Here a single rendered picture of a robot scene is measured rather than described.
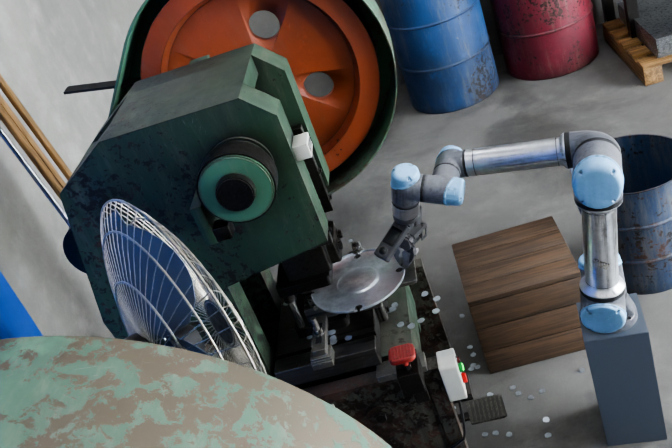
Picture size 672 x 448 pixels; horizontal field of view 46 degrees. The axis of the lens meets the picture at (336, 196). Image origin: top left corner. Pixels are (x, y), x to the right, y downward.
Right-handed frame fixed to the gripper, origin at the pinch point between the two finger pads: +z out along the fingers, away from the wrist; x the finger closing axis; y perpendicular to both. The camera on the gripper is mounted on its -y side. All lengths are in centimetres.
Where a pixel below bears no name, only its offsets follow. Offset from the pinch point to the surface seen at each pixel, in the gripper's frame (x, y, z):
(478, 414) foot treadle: -27, 4, 58
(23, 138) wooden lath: 139, -36, -7
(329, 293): 14.0, -17.1, 6.0
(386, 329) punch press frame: -3.1, -12.3, 14.7
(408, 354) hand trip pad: -21.8, -26.1, -3.9
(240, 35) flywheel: 65, 8, -51
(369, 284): 4.5, -9.8, 2.2
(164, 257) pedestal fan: -7, -75, -73
